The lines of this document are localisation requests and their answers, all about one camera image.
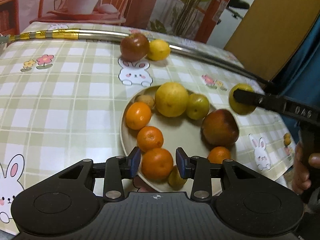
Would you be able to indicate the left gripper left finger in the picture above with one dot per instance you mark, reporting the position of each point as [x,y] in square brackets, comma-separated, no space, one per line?
[119,167]

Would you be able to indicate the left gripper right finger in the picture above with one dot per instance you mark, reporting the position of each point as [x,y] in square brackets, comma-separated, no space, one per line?
[197,167]

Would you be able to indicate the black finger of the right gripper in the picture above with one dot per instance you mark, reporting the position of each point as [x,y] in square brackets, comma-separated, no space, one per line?
[279,104]

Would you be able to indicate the small orange mandarin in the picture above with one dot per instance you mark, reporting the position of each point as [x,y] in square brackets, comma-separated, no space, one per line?
[138,115]
[149,137]

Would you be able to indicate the red apple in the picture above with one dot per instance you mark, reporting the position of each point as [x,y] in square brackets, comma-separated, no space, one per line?
[219,128]

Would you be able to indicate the green yellow round fruit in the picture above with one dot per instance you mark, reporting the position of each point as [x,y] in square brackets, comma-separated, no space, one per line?
[198,106]

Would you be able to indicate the small brown kiwi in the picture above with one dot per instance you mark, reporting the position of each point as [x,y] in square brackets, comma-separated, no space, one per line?
[147,99]

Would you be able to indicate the yellow lemon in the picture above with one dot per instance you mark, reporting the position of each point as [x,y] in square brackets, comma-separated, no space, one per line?
[158,50]
[171,99]

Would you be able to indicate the person right hand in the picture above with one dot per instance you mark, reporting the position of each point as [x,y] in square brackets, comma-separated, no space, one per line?
[301,181]

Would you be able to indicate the plaid bunny tablecloth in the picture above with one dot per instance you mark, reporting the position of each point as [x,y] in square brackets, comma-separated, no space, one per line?
[62,101]

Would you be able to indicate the brown wooden board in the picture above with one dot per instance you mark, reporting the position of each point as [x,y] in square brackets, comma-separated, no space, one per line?
[270,33]

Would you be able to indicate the printed room backdrop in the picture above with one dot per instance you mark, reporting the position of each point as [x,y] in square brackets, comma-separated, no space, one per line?
[199,20]

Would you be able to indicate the steel gold telescopic pole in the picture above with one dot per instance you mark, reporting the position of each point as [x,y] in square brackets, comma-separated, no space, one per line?
[117,37]

